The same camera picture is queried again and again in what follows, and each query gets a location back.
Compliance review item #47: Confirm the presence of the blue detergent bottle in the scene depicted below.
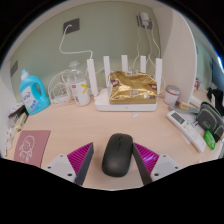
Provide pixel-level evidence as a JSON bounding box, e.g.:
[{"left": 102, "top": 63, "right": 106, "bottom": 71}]
[{"left": 18, "top": 68, "right": 51, "bottom": 116}]

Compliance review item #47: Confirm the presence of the grey pouch green trim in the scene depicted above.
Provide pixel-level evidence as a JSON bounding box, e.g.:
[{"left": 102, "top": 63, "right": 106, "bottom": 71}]
[{"left": 195, "top": 101, "right": 224, "bottom": 143}]

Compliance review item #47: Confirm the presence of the pink mouse pad cartoon print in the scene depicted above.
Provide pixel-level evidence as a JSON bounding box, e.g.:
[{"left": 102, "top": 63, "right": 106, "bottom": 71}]
[{"left": 13, "top": 129, "right": 52, "bottom": 169}]

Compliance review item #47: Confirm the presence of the stack of magazines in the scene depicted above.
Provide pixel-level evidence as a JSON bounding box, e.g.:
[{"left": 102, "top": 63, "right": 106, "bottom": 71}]
[{"left": 7, "top": 103, "right": 28, "bottom": 128}]

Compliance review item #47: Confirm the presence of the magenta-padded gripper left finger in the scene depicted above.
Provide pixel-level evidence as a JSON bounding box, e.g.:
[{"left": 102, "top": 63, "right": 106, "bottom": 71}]
[{"left": 43, "top": 141, "right": 95, "bottom": 187}]

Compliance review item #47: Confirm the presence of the black bag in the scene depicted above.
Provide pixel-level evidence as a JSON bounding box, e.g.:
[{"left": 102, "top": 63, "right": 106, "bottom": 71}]
[{"left": 206, "top": 87, "right": 224, "bottom": 116}]

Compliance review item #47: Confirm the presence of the small white jar pink lid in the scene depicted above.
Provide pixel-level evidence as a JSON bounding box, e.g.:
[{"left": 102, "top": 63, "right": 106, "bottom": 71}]
[{"left": 163, "top": 84, "right": 181, "bottom": 106}]

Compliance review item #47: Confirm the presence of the white wall power adapter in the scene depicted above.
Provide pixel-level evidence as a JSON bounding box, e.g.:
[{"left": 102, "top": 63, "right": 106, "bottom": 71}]
[{"left": 135, "top": 11, "right": 154, "bottom": 30}]

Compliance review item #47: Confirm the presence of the white remote control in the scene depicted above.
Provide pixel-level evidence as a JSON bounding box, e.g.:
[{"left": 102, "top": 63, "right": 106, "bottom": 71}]
[{"left": 166, "top": 109, "right": 207, "bottom": 153}]

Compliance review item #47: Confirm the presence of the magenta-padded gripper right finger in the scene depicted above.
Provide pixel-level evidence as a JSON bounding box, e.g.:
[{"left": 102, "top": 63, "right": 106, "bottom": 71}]
[{"left": 132, "top": 142, "right": 183, "bottom": 186}]

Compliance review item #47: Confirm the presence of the clear plastic bottle white label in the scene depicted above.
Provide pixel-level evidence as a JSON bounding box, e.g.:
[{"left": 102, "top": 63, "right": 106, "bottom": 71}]
[{"left": 67, "top": 60, "right": 91, "bottom": 107}]

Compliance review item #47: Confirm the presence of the white cable from wall socket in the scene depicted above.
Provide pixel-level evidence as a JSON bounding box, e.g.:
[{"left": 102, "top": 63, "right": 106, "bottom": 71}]
[{"left": 59, "top": 23, "right": 94, "bottom": 61}]

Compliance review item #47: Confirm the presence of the dark grey wall socket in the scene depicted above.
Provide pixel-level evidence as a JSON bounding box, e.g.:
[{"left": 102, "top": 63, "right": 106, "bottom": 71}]
[{"left": 62, "top": 17, "right": 81, "bottom": 35}]

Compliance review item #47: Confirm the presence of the white router with antennas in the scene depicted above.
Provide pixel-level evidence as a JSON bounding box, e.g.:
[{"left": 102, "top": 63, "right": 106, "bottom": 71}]
[{"left": 86, "top": 54, "right": 164, "bottom": 112}]

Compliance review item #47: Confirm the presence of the small yellow box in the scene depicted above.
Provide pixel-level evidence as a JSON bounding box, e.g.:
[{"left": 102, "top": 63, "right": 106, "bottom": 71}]
[{"left": 13, "top": 112, "right": 28, "bottom": 133}]

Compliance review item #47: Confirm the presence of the white power strip with cables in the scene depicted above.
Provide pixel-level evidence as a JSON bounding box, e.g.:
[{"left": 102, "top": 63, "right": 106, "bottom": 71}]
[{"left": 47, "top": 71, "right": 73, "bottom": 107}]

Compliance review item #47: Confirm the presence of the white adapter cable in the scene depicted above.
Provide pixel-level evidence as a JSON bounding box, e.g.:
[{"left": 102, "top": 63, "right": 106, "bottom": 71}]
[{"left": 133, "top": 26, "right": 162, "bottom": 79}]

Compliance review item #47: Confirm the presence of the small green packet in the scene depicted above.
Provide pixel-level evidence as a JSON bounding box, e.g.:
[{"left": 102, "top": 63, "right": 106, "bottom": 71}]
[{"left": 203, "top": 129, "right": 217, "bottom": 150}]

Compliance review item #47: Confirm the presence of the black computer mouse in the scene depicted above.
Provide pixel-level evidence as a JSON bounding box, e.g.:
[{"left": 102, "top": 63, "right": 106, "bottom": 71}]
[{"left": 101, "top": 132, "right": 135, "bottom": 178}]

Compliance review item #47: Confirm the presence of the gold foil bag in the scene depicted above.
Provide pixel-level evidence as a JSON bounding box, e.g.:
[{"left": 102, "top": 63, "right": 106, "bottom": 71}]
[{"left": 108, "top": 70, "right": 158, "bottom": 105}]

